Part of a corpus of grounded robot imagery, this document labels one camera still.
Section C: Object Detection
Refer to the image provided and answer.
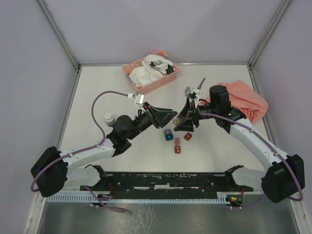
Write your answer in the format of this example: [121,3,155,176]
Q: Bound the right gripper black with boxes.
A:
[174,97,218,133]

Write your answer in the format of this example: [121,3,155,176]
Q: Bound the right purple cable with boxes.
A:
[197,78,304,210]

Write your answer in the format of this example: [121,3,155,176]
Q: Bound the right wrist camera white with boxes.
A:
[184,86,200,103]

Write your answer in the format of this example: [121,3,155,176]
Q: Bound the red pill box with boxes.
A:
[174,137,181,154]
[184,133,193,141]

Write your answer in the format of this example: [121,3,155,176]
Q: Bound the pink shirt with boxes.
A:
[206,80,269,124]

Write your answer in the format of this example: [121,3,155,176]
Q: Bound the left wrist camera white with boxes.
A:
[128,93,144,108]

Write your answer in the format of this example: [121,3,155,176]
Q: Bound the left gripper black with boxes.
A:
[128,102,178,140]

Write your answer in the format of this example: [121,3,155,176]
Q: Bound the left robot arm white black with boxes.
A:
[31,102,177,197]

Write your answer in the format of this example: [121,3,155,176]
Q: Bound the grey pill box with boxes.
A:
[163,129,172,135]

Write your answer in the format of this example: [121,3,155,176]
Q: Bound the teal pill box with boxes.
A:
[165,134,174,141]

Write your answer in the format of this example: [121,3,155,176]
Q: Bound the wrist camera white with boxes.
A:
[128,93,144,108]
[184,86,200,103]

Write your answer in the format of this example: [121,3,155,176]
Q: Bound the glass pill bottle yellow pills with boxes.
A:
[173,116,183,126]

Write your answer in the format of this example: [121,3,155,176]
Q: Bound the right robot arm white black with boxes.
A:
[174,85,305,203]

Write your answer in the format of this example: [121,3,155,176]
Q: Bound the white bottle cap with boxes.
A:
[104,113,116,127]

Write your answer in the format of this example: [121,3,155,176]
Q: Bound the white cable duct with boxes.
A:
[46,193,230,204]

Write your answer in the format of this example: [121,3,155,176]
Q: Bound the white cloth in basket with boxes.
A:
[129,55,176,88]

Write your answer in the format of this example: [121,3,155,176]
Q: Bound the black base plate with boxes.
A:
[90,172,253,200]

